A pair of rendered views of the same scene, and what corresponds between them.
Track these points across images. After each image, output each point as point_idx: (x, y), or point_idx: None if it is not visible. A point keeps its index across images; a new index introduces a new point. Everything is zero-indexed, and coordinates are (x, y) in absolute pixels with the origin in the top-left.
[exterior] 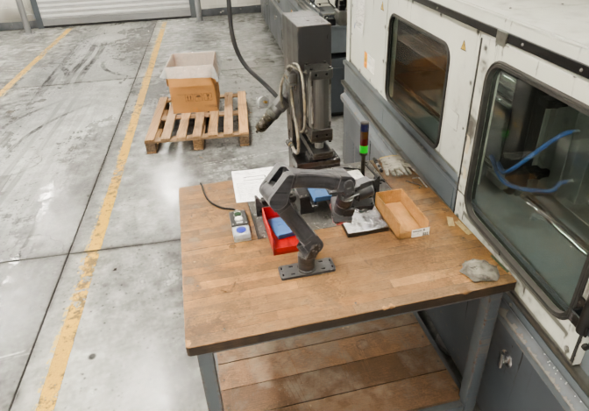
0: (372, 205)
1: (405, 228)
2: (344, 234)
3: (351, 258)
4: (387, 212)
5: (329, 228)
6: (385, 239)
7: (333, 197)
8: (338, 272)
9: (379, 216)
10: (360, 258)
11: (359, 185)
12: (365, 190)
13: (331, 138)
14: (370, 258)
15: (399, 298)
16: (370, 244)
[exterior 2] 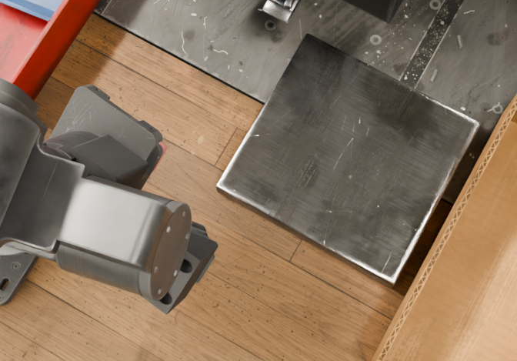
0: (156, 306)
1: (459, 335)
2: (223, 161)
3: (117, 299)
4: (442, 232)
5: (215, 87)
6: (325, 319)
7: (88, 95)
8: (2, 325)
9: (431, 197)
10: (143, 325)
11: (53, 243)
12: (100, 271)
13: None
14: (172, 356)
15: None
16: (246, 295)
